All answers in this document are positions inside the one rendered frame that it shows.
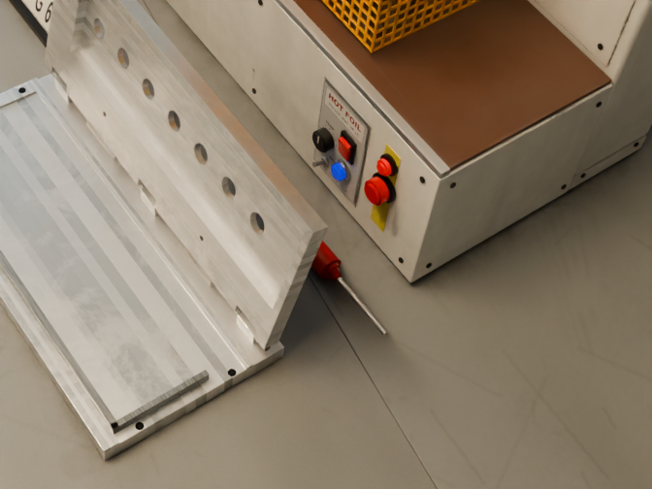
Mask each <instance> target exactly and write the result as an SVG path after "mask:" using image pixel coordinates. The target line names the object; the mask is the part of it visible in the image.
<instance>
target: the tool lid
mask: <svg viewBox="0 0 652 489"><path fill-rule="evenodd" d="M100 20H101V21H102V23H103V25H104V29H105V36H103V34H102V33H101V30H100V26H99V21H100ZM124 49H125V51H126V52H127V54H128V58H129V66H128V65H127V64H126V62H125V60H124V57H123V50H124ZM44 63H45V64H46V66H47V67H48V68H49V70H50V71H51V72H52V73H53V72H57V73H58V75H59V76H60V77H61V79H62V80H64V82H65V83H66V84H67V85H68V86H67V91H66V92H67V93H68V95H69V96H70V97H71V98H72V100H73V101H74V102H75V104H76V105H77V106H78V108H79V109H80V110H81V112H82V113H83V114H84V116H85V117H86V118H87V123H86V126H87V127H88V128H89V130H90V131H91V132H92V134H93V135H94V136H95V137H96V139H97V140H98V141H99V143H100V144H101V145H102V147H103V148H104V149H105V150H106V152H107V153H108V154H109V156H110V157H111V158H112V160H113V161H114V162H118V161H117V159H118V160H119V161H120V163H121V164H122V165H123V167H124V168H125V169H126V171H127V172H128V173H129V174H130V176H131V177H132V178H133V180H134V181H135V182H136V183H137V184H141V183H143V184H144V186H145V187H146V188H147V190H148V191H149V192H150V194H151V195H152V196H153V198H154V199H155V200H156V202H155V207H156V209H157V210H158V211H159V213H160V214H161V215H162V217H163V218H164V219H165V220H166V222H167V223H168V224H169V226H170V227H171V228H172V230H173V231H174V232H175V233H176V235H177V236H178V237H179V239H180V242H179V247H180V248H181V249H182V251H183V252H184V253H185V255H186V256H187V257H188V259H189V260H190V261H191V263H192V264H193V265H194V266H195V268H196V269H197V270H198V272H199V273H200V274H201V276H202V277H203V278H204V279H205V281H206V282H207V283H208V285H209V286H210V287H214V285H215V286H216V287H217V289H218V290H219V291H220V293H221V294H222V295H223V296H224V298H225V299H226V300H227V302H228V303H229V304H230V306H231V307H232V308H233V309H234V310H241V311H242V312H243V314H244V315H245V316H246V318H247V319H248V320H249V322H250V323H251V324H252V326H253V327H254V328H255V329H256V331H255V334H254V337H255V338H256V340H258V341H259V342H260V344H261V345H262V346H263V348H267V347H269V346H271V345H274V344H276V343H278V341H279V339H280V337H281V334H282V332H283V330H284V327H285V325H286V323H287V320H288V318H289V316H290V313H291V311H292V310H293V307H294V305H295V303H296V301H297V298H298V296H299V294H300V291H301V289H302V287H303V284H304V282H305V280H306V277H307V275H308V273H309V270H310V267H311V264H312V262H313V260H314V257H315V255H316V253H317V251H318V249H319V247H320V245H321V242H322V240H323V238H324V235H325V233H326V231H327V228H328V226H327V225H326V223H325V222H324V221H323V220H322V219H321V217H320V216H319V215H318V214H317V213H316V212H315V210H314V209H313V208H312V207H311V206H310V204H309V203H308V202H307V201H306V200H305V198H304V197H303V196H302V195H301V194H300V192H299V191H298V190H297V189H296V188H295V187H294V185H293V184H292V183H291V182H290V181H289V179H288V178H287V177H286V176H285V175H284V174H283V172H282V171H281V170H280V169H279V168H278V167H277V165H276V164H275V163H274V162H273V160H272V159H271V158H270V157H269V156H268V155H267V153H266V152H265V151H264V150H263V149H262V147H261V146H259V145H258V144H257V143H256V141H255V140H254V139H253V138H252V137H251V135H250V134H249V133H248V132H247V131H246V130H245V128H244V127H243V126H242V125H241V123H240V122H239V121H238V120H237V119H236V118H235V116H234V115H233V114H232V113H231V112H230V110H229V109H228V108H227V107H226V106H225V105H224V103H223V102H222V101H221V100H220V99H219V97H218V96H217V95H216V94H215V93H214V92H213V90H212V89H211V88H210V87H209V85H208V84H207V83H206V82H205V81H204V80H203V78H202V77H201V76H200V75H199V74H198V72H197V71H196V70H195V69H194V68H193V67H192V65H191V64H190V63H189V62H188V61H187V59H186V58H185V57H184V56H183V55H182V54H181V52H180V51H179V50H178V49H177V47H176V46H175V45H174V44H173V43H172V42H171V40H170V39H169V38H168V37H167V36H166V35H165V33H164V32H163V31H162V30H161V29H160V27H159V26H158V25H157V24H156V23H155V22H154V20H153V19H152V18H151V17H150V16H149V14H148V13H147V12H146V11H145V10H144V8H143V7H142V6H141V5H140V4H139V2H138V1H137V0H53V5H52V11H51V17H50V24H49V34H48V40H47V47H46V53H45V59H44ZM148 80H150V81H151V83H152V85H153V88H154V97H153V96H152V95H151V94H150V92H149V89H148ZM174 112H176V113H177V114H178V116H179V120H180V129H179V128H178V127H177V125H176V123H175V120H174ZM201 144H202V145H203V146H204V148H205V149H206V152H207V155H208V161H207V162H206V161H205V160H204V158H203V156H202V154H201V150H200V146H201ZM228 178H229V179H230V180H231V181H232V182H233V183H234V185H235V189H236V194H235V196H234V195H233V194H232V193H231V192H230V190H229V187H228ZM256 213H259V214H260V216H261V217H262V219H263V221H264V231H262V230H261V229H260V228H259V226H258V224H257V221H256ZM213 284H214V285H213Z"/></svg>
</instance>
